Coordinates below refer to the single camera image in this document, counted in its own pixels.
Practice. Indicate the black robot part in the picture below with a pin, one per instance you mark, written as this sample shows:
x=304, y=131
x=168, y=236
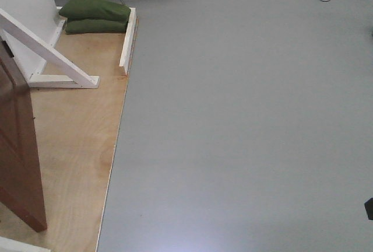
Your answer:
x=368, y=205

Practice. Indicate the green sandbag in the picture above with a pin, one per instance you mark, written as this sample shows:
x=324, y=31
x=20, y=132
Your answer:
x=95, y=26
x=95, y=9

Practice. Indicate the upper green sandbag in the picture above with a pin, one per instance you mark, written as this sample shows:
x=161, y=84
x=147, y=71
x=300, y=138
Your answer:
x=95, y=9

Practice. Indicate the brown wooden door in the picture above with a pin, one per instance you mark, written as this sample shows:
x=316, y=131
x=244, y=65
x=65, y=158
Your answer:
x=21, y=186

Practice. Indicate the plywood floor panel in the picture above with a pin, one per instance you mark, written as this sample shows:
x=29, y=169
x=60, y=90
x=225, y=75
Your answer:
x=76, y=132

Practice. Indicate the far white wooden batten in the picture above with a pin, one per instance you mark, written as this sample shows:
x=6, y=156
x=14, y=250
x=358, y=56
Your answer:
x=129, y=42

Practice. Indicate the white wooden door frame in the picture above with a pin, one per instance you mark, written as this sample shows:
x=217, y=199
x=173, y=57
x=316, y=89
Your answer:
x=32, y=28

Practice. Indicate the lower green sandbag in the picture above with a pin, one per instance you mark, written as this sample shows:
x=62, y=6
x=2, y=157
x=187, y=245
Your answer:
x=95, y=26

